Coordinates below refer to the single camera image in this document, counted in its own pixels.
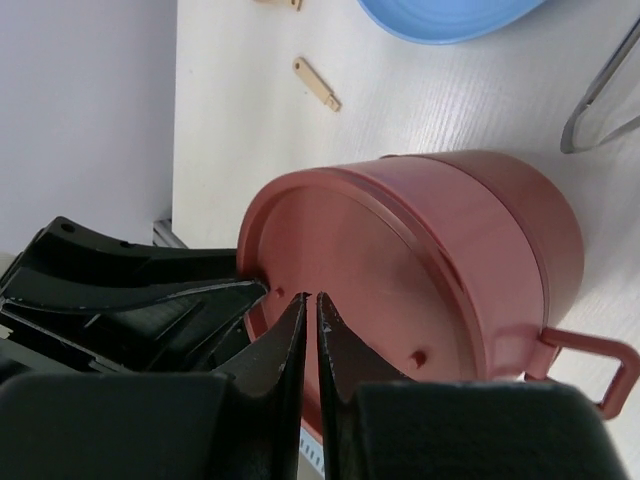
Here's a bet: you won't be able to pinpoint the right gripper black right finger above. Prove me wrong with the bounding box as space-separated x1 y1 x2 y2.
317 293 639 479

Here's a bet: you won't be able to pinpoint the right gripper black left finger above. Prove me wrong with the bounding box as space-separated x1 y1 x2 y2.
1 294 306 479

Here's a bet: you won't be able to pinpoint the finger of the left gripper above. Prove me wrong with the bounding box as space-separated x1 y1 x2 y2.
1 217 268 373

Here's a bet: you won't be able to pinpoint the red lid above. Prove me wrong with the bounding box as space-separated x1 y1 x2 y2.
235 167 485 431

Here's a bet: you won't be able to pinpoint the red steel bowl with handle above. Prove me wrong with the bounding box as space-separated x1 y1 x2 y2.
349 149 640 422

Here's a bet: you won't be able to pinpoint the long metal tongs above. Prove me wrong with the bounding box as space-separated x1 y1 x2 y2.
560 23 639 154

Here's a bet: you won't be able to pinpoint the blue plate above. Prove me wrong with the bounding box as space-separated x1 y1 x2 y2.
359 0 544 45

